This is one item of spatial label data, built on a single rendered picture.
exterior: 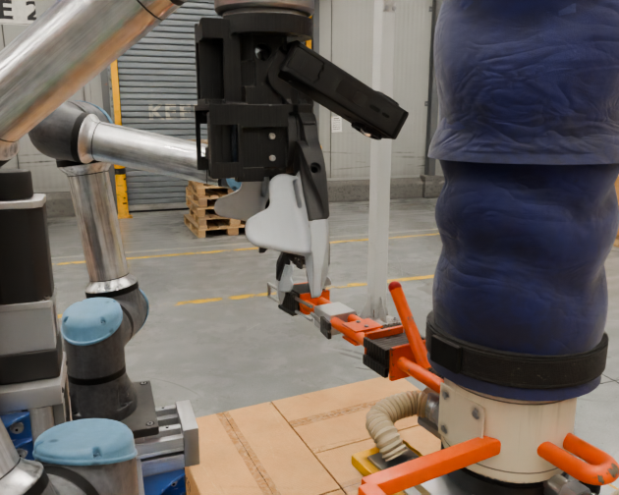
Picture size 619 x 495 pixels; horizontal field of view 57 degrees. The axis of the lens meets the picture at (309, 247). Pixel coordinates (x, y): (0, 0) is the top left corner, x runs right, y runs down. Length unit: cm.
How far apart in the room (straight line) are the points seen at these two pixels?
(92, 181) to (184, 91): 913
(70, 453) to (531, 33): 68
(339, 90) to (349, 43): 1096
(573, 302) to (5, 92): 65
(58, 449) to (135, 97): 968
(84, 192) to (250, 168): 90
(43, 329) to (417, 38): 1141
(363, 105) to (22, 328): 67
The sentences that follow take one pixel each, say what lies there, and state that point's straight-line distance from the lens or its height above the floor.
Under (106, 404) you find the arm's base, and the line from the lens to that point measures 126.
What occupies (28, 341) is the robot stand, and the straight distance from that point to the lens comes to 97.
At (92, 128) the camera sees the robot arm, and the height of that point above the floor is 163.
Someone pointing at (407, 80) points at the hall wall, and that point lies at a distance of 1191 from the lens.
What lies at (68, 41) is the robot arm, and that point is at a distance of 63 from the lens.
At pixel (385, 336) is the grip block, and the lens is 104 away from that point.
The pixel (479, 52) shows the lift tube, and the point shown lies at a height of 172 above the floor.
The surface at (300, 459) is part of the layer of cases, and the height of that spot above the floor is 54.
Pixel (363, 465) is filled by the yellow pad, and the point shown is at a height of 114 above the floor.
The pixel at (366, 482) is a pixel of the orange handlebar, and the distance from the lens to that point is 68.
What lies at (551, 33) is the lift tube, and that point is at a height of 173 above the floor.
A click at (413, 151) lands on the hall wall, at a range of 1201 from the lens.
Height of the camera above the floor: 165
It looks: 13 degrees down
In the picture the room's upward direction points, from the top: straight up
